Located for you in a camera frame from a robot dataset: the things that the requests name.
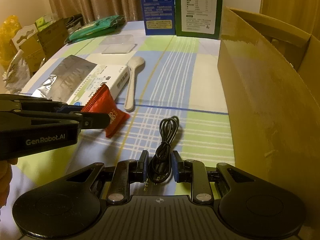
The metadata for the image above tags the beige spoon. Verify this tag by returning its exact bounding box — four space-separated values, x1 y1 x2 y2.
124 56 146 112

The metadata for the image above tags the red snack packet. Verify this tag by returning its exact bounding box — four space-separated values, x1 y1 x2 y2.
80 84 130 138

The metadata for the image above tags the black audio cable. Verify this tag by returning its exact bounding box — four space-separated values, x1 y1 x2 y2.
144 116 180 192

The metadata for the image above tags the wooden door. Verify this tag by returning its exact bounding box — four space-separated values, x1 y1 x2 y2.
260 0 320 43

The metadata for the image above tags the yellow plastic bag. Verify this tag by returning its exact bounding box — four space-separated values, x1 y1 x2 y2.
0 15 19 67

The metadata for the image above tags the white carved chair back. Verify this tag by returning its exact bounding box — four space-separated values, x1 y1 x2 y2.
12 24 38 53

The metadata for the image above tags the large brown cardboard box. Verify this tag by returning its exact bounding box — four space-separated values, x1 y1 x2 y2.
37 20 69 60

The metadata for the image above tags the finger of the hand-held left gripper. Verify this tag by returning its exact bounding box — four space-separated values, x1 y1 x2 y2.
0 94 84 117
0 110 110 132

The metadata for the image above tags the green carton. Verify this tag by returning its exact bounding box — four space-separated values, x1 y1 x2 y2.
174 0 224 40

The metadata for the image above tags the small brown cardboard box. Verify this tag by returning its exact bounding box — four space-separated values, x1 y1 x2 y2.
19 40 45 75

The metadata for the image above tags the plaid desktop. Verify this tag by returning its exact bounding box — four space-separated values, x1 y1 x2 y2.
0 20 238 205

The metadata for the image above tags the green wipes packet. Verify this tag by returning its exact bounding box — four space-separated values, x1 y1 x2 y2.
65 15 125 45

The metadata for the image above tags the tall blue carton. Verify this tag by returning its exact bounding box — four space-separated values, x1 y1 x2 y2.
138 0 177 36

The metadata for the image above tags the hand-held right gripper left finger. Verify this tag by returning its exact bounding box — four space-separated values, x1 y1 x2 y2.
65 150 149 204

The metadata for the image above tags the person's left hand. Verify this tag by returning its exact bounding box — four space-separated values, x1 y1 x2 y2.
0 160 12 204

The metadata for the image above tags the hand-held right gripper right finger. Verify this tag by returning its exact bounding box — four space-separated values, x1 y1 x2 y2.
171 150 253 204

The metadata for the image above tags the white medicine box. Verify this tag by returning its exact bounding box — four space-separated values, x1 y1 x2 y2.
67 64 130 107

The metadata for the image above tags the silver foil pouch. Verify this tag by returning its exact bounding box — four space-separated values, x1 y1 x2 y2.
31 54 97 104

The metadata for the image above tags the clear plastic lid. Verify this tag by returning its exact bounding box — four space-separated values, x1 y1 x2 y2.
99 34 137 55

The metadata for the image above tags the crumpled plastic bag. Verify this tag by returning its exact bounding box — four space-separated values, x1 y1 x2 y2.
4 50 32 94

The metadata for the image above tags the stack of green boxes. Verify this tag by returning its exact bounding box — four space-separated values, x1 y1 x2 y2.
35 14 59 29

